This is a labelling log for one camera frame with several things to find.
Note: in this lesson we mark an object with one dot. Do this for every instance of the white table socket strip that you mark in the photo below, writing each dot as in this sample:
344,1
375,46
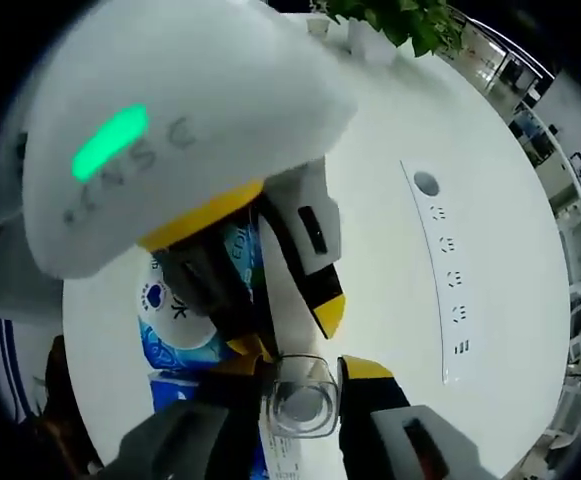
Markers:
450,280

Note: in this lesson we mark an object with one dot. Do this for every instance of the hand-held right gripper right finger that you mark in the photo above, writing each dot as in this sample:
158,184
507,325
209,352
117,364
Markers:
375,430

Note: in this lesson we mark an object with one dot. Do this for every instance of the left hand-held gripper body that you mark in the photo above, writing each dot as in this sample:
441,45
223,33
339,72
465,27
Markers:
195,75

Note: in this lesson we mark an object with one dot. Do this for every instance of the translucent pump bottle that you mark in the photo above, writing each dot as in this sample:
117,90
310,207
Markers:
302,400

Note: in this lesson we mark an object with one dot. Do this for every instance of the round grey table grommet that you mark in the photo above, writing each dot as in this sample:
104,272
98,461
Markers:
426,183

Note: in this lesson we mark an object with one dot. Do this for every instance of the green plant in white pot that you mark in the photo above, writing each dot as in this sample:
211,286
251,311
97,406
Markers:
395,20

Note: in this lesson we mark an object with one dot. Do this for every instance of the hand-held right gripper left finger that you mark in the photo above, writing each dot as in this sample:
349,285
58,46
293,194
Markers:
210,430

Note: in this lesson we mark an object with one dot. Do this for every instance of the blue poster board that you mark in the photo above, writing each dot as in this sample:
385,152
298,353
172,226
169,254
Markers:
5,365

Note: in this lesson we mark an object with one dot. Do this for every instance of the white soft wet wipes pack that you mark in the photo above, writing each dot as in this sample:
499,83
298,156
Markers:
175,330

